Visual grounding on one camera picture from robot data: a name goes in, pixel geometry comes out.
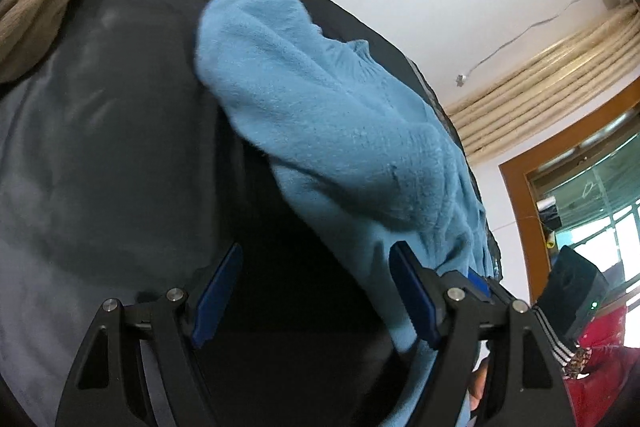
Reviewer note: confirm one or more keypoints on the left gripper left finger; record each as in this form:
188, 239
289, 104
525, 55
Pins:
107, 386

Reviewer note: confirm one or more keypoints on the blue fuzzy sweater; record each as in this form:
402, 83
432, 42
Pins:
357, 154

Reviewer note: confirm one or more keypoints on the wooden window frame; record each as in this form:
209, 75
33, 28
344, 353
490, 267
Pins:
574, 143

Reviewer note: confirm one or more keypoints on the red jacket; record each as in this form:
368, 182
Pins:
607, 392

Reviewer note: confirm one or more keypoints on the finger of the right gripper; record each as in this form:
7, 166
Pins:
479, 284

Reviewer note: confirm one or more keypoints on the beige curtain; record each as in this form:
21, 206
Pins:
548, 87

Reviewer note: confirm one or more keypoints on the black satin table cover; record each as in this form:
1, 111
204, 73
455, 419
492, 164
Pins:
116, 167

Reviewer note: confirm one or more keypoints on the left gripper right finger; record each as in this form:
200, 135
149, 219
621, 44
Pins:
523, 386

